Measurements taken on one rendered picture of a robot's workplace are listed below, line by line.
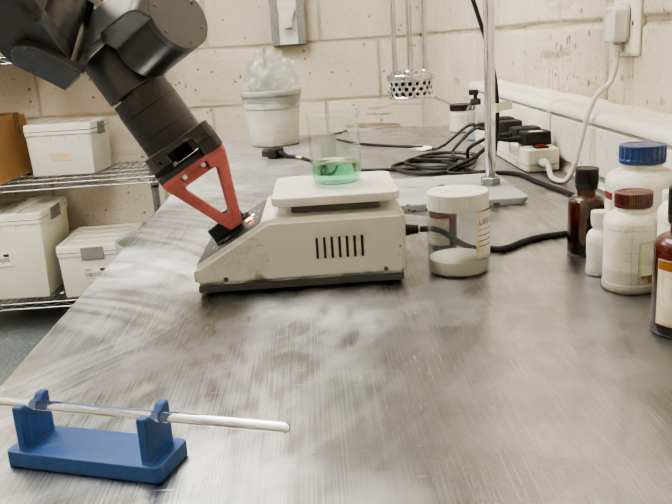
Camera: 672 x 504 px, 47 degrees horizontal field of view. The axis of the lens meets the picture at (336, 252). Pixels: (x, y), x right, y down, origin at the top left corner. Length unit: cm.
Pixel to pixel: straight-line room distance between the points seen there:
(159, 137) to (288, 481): 39
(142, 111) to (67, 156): 224
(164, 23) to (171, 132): 10
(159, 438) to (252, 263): 31
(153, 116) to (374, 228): 22
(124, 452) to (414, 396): 18
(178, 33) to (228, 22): 246
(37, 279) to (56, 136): 52
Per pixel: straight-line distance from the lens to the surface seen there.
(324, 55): 311
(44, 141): 298
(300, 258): 72
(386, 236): 71
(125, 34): 68
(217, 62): 313
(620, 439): 47
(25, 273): 301
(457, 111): 183
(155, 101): 72
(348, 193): 71
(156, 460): 45
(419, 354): 57
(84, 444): 48
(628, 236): 69
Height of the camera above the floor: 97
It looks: 15 degrees down
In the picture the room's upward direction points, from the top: 4 degrees counter-clockwise
